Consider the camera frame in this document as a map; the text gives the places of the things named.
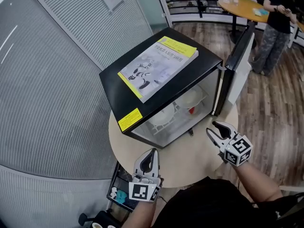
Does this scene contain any black mini fridge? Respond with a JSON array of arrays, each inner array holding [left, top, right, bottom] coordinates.
[[98, 21, 256, 149]]

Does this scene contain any person's left forearm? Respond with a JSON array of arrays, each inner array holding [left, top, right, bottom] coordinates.
[[121, 199, 159, 228]]

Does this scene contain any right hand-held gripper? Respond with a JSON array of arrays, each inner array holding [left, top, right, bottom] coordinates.
[[206, 121, 254, 168]]

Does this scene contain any glass partition with blinds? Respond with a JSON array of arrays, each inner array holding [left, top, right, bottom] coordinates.
[[0, 0, 155, 228]]

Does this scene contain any white-legged wooden table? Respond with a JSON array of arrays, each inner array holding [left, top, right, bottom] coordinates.
[[287, 20, 304, 49]]

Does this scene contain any white round plate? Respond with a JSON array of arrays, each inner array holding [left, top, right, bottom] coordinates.
[[175, 89, 204, 109], [187, 103, 208, 120], [147, 103, 176, 126]]

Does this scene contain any small blue object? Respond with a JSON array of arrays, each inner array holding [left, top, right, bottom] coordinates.
[[116, 190, 128, 204]]

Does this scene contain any white furniture base bar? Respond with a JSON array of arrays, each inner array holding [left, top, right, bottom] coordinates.
[[279, 185, 304, 192]]

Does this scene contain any person's black clothing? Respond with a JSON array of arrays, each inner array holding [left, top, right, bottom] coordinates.
[[149, 177, 304, 228]]

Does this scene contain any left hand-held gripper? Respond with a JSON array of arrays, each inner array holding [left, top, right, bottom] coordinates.
[[128, 148, 164, 203]]

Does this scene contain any black mesh cart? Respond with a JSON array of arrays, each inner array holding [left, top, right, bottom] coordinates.
[[106, 161, 143, 212]]

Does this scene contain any person's right forearm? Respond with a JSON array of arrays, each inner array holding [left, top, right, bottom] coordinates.
[[231, 161, 284, 204]]

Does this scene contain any grey and yellow book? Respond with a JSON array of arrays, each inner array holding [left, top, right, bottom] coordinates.
[[117, 36, 200, 104]]

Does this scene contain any black mesh office chair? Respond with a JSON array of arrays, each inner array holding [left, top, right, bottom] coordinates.
[[78, 209, 122, 228]]

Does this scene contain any blue-green packet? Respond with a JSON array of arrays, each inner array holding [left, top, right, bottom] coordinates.
[[252, 8, 270, 17]]

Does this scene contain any black metal railing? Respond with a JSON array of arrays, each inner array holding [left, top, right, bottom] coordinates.
[[160, 0, 266, 19]]

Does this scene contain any round wooden bar table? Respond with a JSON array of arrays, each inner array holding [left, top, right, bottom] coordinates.
[[218, 0, 270, 44]]

